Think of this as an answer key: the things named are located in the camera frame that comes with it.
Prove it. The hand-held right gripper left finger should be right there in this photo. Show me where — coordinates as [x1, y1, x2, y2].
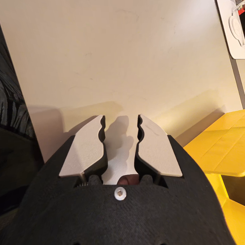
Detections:
[59, 114, 108, 182]

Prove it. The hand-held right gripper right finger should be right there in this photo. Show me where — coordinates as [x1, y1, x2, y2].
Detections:
[134, 114, 183, 184]

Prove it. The yellow plastic bin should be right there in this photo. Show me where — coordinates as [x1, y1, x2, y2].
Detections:
[182, 109, 245, 245]

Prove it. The black shiny cloth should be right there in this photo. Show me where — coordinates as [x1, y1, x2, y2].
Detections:
[0, 25, 45, 217]

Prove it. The white square pad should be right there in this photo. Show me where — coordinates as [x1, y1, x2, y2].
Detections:
[215, 0, 245, 60]

